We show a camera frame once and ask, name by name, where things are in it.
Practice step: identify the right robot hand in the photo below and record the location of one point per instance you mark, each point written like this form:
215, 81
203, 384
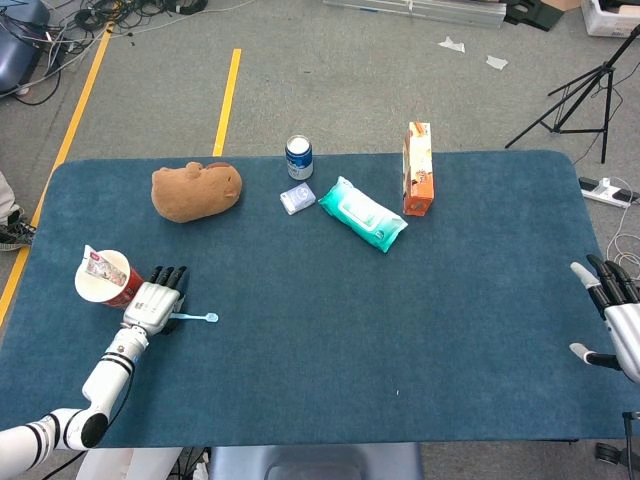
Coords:
625, 325

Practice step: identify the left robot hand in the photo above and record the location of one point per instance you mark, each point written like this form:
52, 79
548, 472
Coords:
152, 302

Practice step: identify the light blue toothbrush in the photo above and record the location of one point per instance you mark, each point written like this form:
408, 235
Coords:
200, 316

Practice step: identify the white toothpaste tube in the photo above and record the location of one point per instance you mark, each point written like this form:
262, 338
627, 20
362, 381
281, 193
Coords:
105, 270

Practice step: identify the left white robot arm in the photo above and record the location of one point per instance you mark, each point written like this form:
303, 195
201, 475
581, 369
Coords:
95, 390

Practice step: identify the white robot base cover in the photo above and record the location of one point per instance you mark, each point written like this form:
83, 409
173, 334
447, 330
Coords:
140, 465

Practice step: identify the red paper noodle cup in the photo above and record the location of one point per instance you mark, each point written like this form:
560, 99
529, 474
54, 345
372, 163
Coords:
132, 290

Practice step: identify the brown capybara plush toy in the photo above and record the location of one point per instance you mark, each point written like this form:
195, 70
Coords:
195, 192

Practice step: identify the white power strip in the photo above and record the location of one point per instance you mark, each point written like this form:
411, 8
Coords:
605, 190

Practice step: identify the grey sneaker shoe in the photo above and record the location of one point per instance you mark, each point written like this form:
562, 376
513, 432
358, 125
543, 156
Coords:
15, 235

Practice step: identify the blue table cloth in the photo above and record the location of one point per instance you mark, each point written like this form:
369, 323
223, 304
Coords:
320, 325

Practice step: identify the small purple tissue pack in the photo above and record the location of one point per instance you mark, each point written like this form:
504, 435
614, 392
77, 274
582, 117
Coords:
298, 198

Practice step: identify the beige trouser leg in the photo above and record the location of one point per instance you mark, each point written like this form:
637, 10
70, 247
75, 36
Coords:
6, 197

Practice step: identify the blue and white drink can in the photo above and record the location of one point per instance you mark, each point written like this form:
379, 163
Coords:
299, 160

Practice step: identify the short yellow floor tape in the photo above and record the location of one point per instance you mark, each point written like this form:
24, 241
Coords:
227, 100

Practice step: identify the green wet wipes pack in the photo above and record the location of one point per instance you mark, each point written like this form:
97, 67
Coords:
362, 215

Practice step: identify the blue grey chair seat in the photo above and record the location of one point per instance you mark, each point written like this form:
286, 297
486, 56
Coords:
315, 462

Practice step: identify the orange cardboard snack box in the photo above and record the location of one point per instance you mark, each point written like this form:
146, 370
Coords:
419, 175

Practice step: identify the black tripod stand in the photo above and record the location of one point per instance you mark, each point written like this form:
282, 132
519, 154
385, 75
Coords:
608, 70

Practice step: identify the dark blue machine body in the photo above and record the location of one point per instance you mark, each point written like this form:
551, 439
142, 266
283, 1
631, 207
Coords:
15, 55

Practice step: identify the white crumpled paper scrap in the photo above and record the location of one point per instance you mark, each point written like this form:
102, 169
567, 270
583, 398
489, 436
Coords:
451, 44
497, 62

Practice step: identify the white plastic crate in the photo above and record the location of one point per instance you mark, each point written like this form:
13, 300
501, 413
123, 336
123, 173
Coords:
607, 20

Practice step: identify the flat brown cardboard piece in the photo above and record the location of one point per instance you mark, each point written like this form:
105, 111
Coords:
562, 4

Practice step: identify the aluminium profile rails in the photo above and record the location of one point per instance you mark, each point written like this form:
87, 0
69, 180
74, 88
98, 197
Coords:
450, 12

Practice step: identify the black metal bracket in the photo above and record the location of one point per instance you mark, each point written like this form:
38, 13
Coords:
532, 15

